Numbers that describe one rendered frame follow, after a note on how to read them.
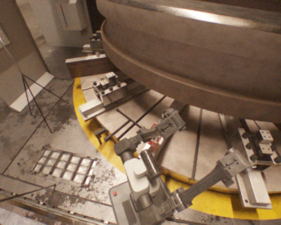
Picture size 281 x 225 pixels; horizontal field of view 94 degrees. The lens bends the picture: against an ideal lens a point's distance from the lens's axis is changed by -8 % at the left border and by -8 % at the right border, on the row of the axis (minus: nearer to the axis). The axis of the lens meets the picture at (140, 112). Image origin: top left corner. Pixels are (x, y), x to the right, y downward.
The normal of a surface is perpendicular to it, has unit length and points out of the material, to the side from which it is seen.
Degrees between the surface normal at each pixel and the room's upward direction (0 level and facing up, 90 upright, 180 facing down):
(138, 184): 0
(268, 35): 90
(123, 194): 0
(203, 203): 0
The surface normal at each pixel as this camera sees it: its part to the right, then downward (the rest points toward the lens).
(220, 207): 0.00, -0.67
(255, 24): -0.25, 0.02
